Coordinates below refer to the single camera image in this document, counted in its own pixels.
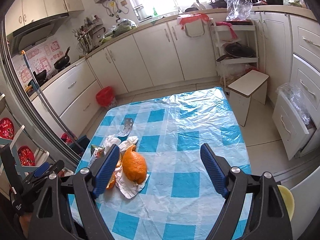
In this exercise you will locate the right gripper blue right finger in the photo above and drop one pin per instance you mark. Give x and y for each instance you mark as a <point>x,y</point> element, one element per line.
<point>217,168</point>

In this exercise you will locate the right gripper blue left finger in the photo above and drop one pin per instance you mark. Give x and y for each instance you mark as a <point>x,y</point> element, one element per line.
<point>102,170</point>

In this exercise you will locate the small orange peel piece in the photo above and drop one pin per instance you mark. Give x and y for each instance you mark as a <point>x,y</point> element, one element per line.
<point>112,179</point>

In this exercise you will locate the green white drink carton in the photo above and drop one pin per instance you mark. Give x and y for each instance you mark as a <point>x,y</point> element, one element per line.
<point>96,152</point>

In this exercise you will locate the orange peel large piece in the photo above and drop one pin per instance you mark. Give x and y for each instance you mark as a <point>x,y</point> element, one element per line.
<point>134,165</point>

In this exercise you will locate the silver pill blister pack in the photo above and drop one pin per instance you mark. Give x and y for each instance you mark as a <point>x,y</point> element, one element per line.
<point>127,128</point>

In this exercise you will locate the white tissue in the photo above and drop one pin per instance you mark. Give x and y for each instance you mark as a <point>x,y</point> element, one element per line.
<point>123,145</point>

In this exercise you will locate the red lined small trash bin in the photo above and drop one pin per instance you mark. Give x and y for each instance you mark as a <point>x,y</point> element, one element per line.
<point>106,98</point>

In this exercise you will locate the white napkin under peel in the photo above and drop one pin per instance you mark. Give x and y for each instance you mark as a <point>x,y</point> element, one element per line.
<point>128,188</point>

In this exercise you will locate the blue checkered plastic tablecloth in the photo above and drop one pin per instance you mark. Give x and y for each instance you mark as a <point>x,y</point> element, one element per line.
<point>178,200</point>

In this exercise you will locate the yellow plastic bucket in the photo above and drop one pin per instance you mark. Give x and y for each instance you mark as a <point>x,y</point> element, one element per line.
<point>288,200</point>

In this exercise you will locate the open white drawer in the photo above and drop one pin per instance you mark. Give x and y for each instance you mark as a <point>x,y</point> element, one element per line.
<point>298,138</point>

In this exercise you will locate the white wooden step stool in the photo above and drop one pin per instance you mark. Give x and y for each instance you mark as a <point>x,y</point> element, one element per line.
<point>252,85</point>

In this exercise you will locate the clear plastic bag in drawer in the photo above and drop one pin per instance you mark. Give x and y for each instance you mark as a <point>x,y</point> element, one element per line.
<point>294,95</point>

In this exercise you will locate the black wok on stove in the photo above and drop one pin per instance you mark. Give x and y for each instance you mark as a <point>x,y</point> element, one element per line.
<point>62,62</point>

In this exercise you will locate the black frying pan on rack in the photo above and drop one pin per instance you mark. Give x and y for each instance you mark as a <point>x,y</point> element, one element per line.
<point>235,51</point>

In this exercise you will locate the white tiered storage rack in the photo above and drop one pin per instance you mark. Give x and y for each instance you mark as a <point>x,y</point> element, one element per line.
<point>224,33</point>

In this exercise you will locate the black range hood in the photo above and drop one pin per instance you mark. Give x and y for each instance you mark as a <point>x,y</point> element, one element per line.
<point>35,33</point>

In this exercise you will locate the hanging red lined door bin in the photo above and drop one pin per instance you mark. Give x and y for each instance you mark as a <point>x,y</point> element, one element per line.
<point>193,25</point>

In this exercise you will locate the clear plastic bag on rack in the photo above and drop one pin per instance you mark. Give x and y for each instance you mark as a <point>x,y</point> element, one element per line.
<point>238,10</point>

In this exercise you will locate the mop handle pole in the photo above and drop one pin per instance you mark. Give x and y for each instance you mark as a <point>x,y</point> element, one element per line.
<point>48,106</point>

